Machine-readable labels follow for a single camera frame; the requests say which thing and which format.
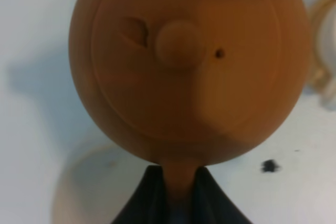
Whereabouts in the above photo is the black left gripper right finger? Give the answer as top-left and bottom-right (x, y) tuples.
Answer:
(193, 167), (251, 224)

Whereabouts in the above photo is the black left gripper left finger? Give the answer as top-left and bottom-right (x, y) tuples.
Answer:
(113, 165), (173, 224)

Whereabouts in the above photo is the brown clay teapot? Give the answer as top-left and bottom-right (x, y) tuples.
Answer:
(69, 0), (311, 200)

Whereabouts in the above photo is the beige round teapot saucer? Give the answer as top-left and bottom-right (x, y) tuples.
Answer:
(51, 145), (149, 223)

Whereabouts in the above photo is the far orange round coaster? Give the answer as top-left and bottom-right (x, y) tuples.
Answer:
(307, 0), (336, 106)

